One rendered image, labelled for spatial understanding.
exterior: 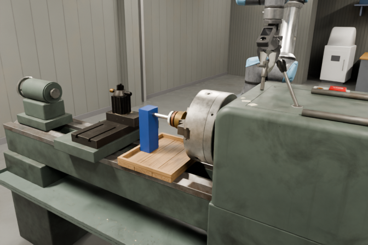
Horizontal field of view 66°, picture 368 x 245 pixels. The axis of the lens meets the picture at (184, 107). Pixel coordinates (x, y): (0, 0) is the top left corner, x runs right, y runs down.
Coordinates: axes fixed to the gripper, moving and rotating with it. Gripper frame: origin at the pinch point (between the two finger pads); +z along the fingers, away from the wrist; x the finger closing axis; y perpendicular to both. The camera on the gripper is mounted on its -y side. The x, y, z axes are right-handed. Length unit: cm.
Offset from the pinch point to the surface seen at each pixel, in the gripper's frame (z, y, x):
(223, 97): 9.3, -16.0, 12.0
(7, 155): 66, -32, 153
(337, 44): 42, 670, 9
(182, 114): 20.6, -14.4, 31.9
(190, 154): 32.8, -25.7, 20.9
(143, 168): 43, -30, 42
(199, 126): 18.9, -26.9, 16.6
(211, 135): 21.6, -27.6, 11.3
